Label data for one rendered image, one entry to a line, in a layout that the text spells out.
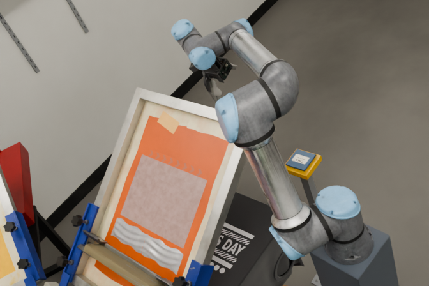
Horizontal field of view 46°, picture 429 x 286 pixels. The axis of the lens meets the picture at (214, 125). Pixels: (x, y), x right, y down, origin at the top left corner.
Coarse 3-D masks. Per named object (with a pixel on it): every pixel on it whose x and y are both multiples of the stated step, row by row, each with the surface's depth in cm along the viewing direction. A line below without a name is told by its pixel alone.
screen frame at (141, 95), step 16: (144, 96) 193; (160, 96) 188; (128, 112) 196; (192, 112) 176; (208, 112) 172; (128, 128) 194; (128, 144) 195; (112, 160) 194; (240, 160) 159; (112, 176) 193; (224, 176) 161; (240, 176) 161; (224, 192) 159; (224, 208) 159; (96, 224) 193; (208, 224) 159; (208, 240) 158; (208, 256) 158; (80, 272) 192
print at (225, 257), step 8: (224, 224) 212; (224, 232) 208; (232, 232) 207; (240, 232) 206; (248, 232) 204; (224, 240) 206; (232, 240) 204; (240, 240) 203; (248, 240) 202; (216, 248) 204; (224, 248) 202; (232, 248) 201; (240, 248) 200; (216, 256) 201; (224, 256) 200; (232, 256) 198; (216, 264) 198; (224, 264) 197; (232, 264) 196; (224, 272) 194
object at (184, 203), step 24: (192, 144) 177; (216, 144) 170; (216, 168) 168; (168, 192) 178; (192, 192) 171; (168, 216) 175; (192, 216) 168; (168, 240) 172; (192, 240) 166; (144, 264) 176
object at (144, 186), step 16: (160, 128) 188; (144, 144) 191; (160, 144) 186; (176, 144) 181; (144, 160) 189; (128, 176) 192; (144, 176) 187; (160, 176) 182; (128, 192) 189; (144, 192) 184; (160, 192) 180; (128, 208) 187; (144, 208) 182; (112, 224) 190; (128, 224) 185; (144, 224) 180; (112, 240) 188; (128, 256) 181; (112, 272) 184
